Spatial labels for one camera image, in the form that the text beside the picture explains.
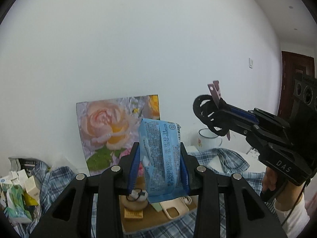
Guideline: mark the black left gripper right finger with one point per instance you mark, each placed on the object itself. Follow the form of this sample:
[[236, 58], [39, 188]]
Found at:
[[246, 214]]

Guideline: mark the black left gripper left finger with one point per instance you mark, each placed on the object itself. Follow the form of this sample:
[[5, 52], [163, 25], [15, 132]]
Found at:
[[71, 213]]

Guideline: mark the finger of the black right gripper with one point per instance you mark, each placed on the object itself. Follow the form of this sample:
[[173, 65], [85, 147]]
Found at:
[[264, 119], [233, 122]]

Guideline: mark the black hair band with clip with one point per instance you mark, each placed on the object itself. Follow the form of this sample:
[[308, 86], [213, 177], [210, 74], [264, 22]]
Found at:
[[205, 106]]

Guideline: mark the gold blue cigarette pack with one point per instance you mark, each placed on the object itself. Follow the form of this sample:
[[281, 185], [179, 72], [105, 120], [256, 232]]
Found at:
[[133, 215]]

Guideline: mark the tan round plush cushion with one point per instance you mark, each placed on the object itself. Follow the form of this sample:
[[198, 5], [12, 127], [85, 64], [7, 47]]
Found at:
[[135, 206]]

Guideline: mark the white pink plush toy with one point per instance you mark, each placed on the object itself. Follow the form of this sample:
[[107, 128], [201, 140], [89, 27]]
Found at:
[[137, 195]]

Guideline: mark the beige phone case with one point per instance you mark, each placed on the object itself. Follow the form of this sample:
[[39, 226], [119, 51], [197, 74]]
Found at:
[[174, 208]]

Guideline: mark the green cloth square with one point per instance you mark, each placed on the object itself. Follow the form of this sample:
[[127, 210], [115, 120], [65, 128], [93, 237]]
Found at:
[[157, 206]]

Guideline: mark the blue tissue packet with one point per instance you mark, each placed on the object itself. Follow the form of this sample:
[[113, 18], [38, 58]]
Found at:
[[160, 155]]

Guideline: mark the white sleeve forearm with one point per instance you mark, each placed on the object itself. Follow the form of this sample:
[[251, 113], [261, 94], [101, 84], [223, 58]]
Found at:
[[297, 220]]

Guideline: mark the person right hand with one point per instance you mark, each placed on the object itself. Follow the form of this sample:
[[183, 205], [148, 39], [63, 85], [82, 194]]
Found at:
[[269, 182]]

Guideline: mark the white enamel mug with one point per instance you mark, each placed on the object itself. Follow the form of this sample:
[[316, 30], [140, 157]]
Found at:
[[207, 140]]

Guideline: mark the blue plaid shirt cloth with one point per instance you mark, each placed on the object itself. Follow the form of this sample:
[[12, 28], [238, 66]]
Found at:
[[218, 159]]

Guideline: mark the pile of small boxes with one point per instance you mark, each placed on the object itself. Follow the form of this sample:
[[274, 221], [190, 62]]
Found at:
[[20, 192]]

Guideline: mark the dark wooden door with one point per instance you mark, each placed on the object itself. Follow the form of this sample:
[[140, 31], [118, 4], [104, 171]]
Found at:
[[292, 63]]

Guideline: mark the open cardboard box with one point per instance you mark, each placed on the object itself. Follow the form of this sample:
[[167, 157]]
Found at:
[[151, 218]]

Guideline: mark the floral rose picture board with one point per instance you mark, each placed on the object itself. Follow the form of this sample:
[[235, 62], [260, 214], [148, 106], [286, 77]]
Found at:
[[108, 128]]

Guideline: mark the white wall switch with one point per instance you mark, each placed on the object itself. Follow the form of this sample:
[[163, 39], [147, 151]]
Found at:
[[251, 63]]

